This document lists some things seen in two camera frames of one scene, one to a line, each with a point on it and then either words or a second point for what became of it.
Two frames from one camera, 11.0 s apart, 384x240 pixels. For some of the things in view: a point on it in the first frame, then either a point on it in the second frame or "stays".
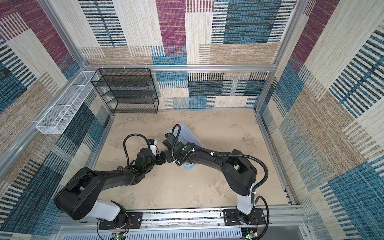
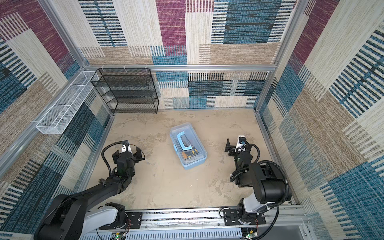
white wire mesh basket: [57, 117] stays
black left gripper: [161, 158] -> [136, 156]
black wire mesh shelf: [127, 90] stays
